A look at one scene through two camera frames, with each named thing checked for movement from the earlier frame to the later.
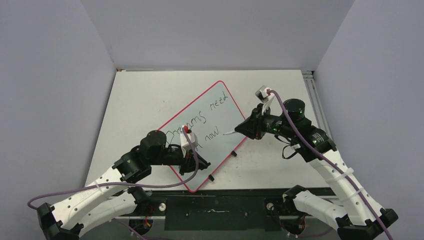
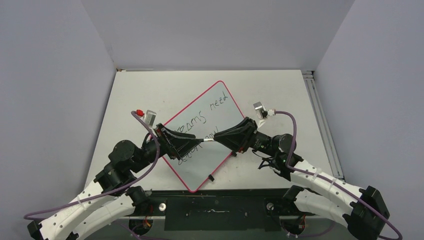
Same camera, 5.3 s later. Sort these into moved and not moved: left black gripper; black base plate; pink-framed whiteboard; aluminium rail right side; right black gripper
Moved: right black gripper; left black gripper
Not moved: black base plate; aluminium rail right side; pink-framed whiteboard
